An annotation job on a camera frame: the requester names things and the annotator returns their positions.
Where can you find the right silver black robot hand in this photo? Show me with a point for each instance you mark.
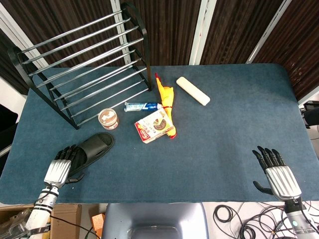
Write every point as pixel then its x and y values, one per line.
pixel 282 183

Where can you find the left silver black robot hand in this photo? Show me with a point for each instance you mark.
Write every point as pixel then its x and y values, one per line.
pixel 57 171

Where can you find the black rubber slipper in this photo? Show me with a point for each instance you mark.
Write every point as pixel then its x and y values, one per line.
pixel 97 147

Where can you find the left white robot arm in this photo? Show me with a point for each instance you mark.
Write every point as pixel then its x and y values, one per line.
pixel 42 209

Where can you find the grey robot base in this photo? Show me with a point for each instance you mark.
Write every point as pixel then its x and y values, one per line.
pixel 154 219

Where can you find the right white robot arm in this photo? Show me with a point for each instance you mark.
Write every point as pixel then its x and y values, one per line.
pixel 297 219

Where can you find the black chrome shoe rack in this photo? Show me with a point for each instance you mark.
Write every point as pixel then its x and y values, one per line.
pixel 82 74

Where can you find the brown cardboard box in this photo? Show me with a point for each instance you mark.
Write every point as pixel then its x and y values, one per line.
pixel 66 224

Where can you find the orange block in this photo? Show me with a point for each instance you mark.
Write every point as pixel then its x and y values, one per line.
pixel 98 222

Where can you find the black chair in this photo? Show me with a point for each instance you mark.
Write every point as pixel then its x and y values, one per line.
pixel 7 124

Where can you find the clear snack jar red label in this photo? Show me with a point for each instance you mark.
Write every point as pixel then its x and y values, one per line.
pixel 108 119

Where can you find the black equipment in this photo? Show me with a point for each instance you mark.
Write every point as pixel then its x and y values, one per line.
pixel 311 114

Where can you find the blue felt table cover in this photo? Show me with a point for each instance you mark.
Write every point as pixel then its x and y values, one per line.
pixel 199 154

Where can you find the blue white toothpaste tube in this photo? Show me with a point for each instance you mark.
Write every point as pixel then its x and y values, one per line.
pixel 140 107

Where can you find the red white snack carton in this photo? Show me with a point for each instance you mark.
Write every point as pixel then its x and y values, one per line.
pixel 153 125

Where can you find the cream rectangular bar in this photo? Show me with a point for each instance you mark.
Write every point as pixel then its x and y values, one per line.
pixel 193 91

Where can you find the yellow rubber chicken toy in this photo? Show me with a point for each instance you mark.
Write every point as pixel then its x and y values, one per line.
pixel 165 95

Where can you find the white partition post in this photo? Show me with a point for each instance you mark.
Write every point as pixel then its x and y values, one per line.
pixel 202 32
pixel 269 32
pixel 123 37

